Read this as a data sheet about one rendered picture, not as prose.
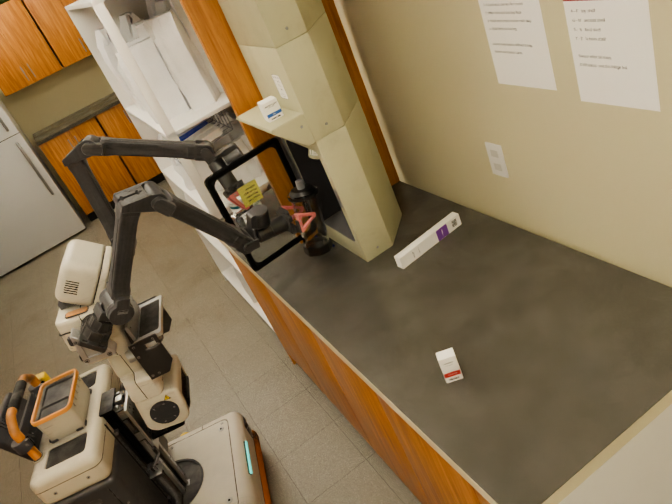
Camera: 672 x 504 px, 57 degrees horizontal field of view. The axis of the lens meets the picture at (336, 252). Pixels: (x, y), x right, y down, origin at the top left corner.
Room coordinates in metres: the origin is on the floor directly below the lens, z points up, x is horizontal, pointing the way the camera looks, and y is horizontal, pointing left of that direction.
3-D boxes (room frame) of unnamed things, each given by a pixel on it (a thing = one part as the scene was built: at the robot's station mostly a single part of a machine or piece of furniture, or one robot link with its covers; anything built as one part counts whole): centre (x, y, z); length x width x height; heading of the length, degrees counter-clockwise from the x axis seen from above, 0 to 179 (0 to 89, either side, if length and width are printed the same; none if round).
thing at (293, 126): (1.93, 0.02, 1.46); 0.32 x 0.12 x 0.10; 17
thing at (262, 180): (2.03, 0.16, 1.19); 0.30 x 0.01 x 0.40; 112
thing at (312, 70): (1.98, -0.16, 1.33); 0.32 x 0.25 x 0.77; 17
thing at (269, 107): (1.87, 0.00, 1.54); 0.05 x 0.05 x 0.06; 13
